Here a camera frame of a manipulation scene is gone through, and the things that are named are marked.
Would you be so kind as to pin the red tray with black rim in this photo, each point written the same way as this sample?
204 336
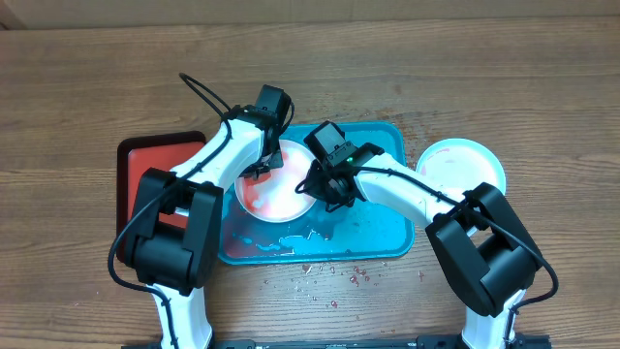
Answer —
136 155

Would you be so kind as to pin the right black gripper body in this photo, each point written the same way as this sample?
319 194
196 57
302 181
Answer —
326 189

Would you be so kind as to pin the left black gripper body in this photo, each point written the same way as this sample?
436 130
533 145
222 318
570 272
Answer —
266 163

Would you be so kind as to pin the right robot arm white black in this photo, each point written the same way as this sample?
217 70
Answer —
486 254

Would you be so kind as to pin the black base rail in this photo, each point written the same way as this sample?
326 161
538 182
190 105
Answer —
382 342

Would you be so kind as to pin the teal plastic tray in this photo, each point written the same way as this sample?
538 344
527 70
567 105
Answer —
363 231

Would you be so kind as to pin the white plate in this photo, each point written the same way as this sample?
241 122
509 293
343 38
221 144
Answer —
272 197

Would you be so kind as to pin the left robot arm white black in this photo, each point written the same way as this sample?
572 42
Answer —
170 243

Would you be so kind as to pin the light blue plate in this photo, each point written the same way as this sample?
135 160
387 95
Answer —
463 164

